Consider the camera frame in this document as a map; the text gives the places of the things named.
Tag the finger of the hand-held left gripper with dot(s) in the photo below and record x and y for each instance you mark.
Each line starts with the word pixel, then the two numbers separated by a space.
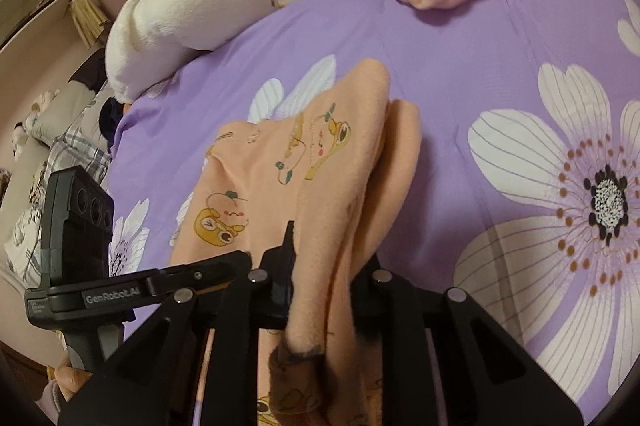
pixel 210 273

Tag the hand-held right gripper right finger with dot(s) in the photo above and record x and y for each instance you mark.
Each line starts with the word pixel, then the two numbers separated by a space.
pixel 395 296

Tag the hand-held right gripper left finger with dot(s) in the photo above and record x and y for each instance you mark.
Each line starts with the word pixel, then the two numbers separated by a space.
pixel 280 266

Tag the orange printed long-sleeve shirt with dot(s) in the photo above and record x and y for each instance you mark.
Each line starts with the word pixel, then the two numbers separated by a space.
pixel 280 166

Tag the person's left hand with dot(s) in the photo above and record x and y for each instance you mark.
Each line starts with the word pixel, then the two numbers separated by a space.
pixel 72 381

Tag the printed cream pillow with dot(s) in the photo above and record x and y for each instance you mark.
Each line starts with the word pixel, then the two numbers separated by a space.
pixel 27 226

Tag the grey plaid blanket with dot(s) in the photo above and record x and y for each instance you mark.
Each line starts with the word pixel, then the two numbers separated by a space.
pixel 75 141

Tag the cream plush toy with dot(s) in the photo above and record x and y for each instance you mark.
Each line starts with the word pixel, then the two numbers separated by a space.
pixel 25 126

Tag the dark navy clothing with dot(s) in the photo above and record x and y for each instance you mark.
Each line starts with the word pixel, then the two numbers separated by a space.
pixel 110 118

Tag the beige pillow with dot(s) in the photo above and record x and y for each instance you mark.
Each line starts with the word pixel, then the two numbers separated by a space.
pixel 60 106

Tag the dark brown cloth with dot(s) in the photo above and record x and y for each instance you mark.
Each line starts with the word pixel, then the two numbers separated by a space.
pixel 90 71

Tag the yellow pleated fringe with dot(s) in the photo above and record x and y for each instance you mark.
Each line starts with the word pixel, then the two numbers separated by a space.
pixel 87 18

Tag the white plush blanket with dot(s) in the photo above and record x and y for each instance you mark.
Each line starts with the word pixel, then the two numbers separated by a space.
pixel 175 26

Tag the purple floral bedsheet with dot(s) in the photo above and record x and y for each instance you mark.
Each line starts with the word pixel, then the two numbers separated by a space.
pixel 450 71

